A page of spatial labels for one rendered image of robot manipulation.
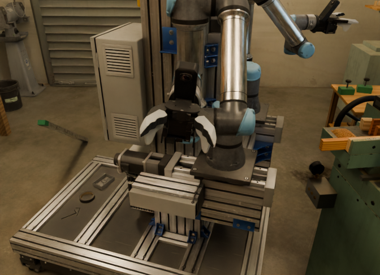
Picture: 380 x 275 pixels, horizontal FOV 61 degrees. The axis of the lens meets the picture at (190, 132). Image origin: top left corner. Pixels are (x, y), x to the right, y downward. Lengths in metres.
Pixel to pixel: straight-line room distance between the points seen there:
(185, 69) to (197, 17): 0.40
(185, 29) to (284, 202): 1.65
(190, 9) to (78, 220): 1.37
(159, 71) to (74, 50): 3.13
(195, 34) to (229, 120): 0.32
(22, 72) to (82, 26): 0.89
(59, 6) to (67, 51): 0.53
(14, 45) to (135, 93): 3.11
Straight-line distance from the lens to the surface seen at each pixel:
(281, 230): 2.21
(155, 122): 0.61
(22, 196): 2.65
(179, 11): 1.02
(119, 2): 4.14
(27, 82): 4.43
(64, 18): 4.38
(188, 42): 1.05
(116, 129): 1.49
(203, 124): 0.62
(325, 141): 1.24
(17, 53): 4.36
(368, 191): 1.36
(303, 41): 1.66
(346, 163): 1.30
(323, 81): 4.54
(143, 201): 1.27
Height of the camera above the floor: 1.52
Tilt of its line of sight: 29 degrees down
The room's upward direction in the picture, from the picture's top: straight up
